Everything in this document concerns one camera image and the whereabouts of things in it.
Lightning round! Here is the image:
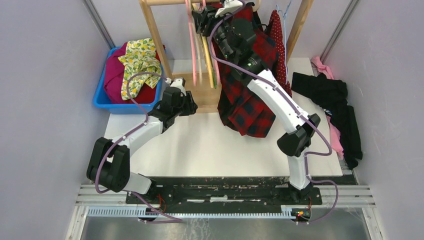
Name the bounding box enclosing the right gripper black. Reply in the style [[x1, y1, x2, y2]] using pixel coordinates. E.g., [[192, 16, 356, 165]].
[[190, 5, 234, 63]]

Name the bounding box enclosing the wooden hanger rack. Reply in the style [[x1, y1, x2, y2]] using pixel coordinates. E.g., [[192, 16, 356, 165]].
[[139, 0, 314, 113]]

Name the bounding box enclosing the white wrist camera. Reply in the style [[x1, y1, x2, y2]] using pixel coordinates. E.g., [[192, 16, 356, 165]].
[[165, 77, 187, 96], [215, 0, 246, 18]]

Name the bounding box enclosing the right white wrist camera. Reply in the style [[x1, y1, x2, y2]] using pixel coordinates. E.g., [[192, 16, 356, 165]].
[[215, 0, 246, 18]]

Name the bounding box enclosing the purple cable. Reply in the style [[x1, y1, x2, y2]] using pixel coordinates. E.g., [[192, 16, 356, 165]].
[[207, 0, 340, 225], [94, 71, 184, 224]]

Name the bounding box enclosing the red polka dot skirt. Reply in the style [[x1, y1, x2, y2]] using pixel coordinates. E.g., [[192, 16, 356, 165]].
[[264, 9, 293, 97]]

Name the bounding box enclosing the pink hanger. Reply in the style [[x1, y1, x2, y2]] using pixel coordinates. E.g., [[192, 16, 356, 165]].
[[198, 0, 222, 85], [184, 0, 197, 86]]

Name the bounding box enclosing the lemon print garment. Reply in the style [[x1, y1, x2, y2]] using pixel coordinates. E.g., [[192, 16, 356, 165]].
[[118, 38, 162, 101]]

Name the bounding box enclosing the pink hanger right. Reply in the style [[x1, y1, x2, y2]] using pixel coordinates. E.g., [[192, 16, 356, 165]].
[[198, 0, 222, 85]]

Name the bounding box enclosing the pink hanger left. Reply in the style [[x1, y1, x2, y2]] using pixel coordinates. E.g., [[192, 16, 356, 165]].
[[184, 0, 197, 86]]

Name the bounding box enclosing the white cable duct strip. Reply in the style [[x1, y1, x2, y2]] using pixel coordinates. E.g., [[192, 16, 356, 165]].
[[87, 206, 295, 220]]

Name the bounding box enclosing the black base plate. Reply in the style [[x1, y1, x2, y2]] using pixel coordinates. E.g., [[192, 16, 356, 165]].
[[92, 175, 359, 215]]

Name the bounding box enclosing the light blue wire hanger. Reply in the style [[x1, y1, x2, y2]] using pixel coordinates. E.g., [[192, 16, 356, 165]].
[[275, 0, 292, 76]]

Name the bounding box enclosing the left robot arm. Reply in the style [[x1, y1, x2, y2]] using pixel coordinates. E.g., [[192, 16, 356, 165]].
[[86, 86, 198, 204]]

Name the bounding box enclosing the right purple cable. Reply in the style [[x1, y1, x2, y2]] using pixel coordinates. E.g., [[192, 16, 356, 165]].
[[207, 0, 340, 225]]

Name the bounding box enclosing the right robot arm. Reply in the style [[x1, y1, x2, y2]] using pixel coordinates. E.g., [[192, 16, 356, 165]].
[[189, 1, 321, 204]]

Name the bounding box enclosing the green hanger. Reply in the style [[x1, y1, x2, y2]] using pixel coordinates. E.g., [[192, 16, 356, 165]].
[[213, 74, 218, 89]]

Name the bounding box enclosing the blue plastic bin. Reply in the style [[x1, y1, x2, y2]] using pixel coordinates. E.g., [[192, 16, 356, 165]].
[[92, 64, 165, 115]]

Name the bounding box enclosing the pink garment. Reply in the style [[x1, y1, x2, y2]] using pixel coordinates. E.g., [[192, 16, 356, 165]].
[[311, 56, 344, 160]]

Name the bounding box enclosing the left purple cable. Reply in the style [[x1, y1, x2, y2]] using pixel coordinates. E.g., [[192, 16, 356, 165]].
[[94, 71, 184, 224]]

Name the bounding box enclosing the magenta garment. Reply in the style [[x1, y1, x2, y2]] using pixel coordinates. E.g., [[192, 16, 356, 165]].
[[103, 42, 128, 104]]

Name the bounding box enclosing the wooden hanger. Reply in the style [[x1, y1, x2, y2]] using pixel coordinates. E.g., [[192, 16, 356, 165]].
[[251, 0, 262, 12]]

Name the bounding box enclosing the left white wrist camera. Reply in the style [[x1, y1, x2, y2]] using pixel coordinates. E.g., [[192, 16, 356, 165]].
[[165, 77, 187, 96]]

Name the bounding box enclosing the yellow hanger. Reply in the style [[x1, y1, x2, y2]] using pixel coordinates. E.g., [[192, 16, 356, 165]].
[[200, 35, 215, 89]]

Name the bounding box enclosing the red black plaid garment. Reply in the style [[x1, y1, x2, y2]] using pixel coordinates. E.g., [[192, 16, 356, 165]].
[[217, 2, 279, 138]]

